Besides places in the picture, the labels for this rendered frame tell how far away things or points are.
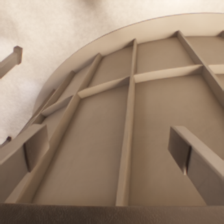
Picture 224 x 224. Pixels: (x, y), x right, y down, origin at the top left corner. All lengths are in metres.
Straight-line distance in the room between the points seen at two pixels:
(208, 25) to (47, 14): 0.74
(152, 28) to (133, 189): 0.70
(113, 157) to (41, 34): 0.81
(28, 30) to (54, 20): 0.16
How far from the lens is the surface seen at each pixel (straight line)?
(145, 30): 0.83
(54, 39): 0.96
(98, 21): 0.86
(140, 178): 0.27
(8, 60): 1.02
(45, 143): 0.17
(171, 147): 0.17
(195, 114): 0.36
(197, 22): 0.86
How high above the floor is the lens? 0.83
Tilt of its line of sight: 50 degrees down
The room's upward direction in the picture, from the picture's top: 168 degrees counter-clockwise
